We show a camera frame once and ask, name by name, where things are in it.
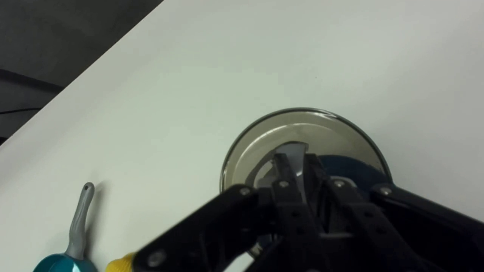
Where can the yellow corn toy green husk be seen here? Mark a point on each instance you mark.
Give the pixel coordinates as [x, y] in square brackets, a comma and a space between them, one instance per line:
[120, 264]

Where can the teal shallow pan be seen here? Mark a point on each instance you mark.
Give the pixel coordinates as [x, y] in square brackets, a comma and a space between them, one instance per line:
[81, 226]

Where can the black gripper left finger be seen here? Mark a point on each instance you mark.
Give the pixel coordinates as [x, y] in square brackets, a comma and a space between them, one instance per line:
[212, 235]

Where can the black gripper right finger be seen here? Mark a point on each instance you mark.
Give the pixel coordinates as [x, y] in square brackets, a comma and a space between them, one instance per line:
[403, 226]

